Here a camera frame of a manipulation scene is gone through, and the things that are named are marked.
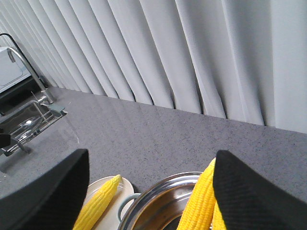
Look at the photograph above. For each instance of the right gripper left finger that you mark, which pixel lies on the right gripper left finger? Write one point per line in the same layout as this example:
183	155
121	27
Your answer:
51	202

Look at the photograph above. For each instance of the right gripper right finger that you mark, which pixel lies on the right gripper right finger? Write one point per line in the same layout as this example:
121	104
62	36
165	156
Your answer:
248	201

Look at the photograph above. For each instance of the bright yellow corn cob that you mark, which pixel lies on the bright yellow corn cob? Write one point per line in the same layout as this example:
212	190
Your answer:
198	212

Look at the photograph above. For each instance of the white round plate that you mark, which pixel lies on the white round plate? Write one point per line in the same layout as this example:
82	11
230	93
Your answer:
109	219

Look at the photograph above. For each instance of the grey-green electric cooking pot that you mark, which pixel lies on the grey-green electric cooking pot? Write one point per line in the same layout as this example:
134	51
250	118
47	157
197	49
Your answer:
160	207

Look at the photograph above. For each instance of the steel sink with rack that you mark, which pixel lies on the steel sink with rack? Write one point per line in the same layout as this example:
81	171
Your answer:
27	122

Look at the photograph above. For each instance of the steel kitchen faucet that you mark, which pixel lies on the steel kitchen faucet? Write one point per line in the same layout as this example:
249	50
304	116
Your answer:
44	90

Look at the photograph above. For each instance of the white appliance on counter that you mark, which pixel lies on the white appliance on counter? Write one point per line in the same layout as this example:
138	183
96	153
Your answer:
12	69

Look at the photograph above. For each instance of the grey pleated curtain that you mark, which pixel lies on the grey pleated curtain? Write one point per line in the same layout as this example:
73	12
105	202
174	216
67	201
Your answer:
244	60

